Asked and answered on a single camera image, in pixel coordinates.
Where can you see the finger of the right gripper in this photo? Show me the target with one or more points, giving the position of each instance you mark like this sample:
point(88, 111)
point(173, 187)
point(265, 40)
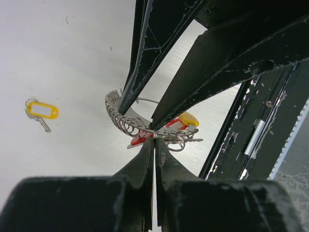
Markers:
point(158, 24)
point(223, 57)

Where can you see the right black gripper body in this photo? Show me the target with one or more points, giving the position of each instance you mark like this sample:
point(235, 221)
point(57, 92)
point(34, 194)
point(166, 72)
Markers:
point(262, 16)

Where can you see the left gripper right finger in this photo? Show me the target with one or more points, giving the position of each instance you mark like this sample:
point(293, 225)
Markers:
point(186, 203)

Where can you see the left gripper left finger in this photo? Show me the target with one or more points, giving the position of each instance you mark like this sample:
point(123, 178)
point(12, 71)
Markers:
point(118, 203)

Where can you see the red key tag with key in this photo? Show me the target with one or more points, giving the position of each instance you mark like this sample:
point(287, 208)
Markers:
point(136, 142)

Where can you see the small red key tag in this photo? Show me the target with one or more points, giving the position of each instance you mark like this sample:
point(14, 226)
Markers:
point(176, 124)

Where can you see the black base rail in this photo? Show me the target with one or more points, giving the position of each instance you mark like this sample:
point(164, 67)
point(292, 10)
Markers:
point(259, 123)

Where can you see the white cable duct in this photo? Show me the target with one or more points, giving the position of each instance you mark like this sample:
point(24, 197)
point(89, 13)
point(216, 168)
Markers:
point(289, 141)

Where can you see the yellow key tag with ring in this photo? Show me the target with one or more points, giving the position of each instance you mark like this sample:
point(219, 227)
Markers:
point(40, 111)

